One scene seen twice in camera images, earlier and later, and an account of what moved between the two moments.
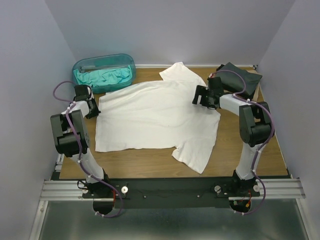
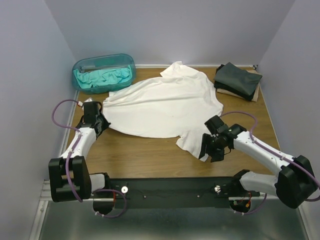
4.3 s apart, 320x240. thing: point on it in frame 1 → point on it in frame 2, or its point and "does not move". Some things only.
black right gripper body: (208, 103) → (215, 150)
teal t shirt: (114, 75) does not move
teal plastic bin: (104, 73) does not move
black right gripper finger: (200, 90) → (205, 137)
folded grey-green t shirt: (233, 81) does not move
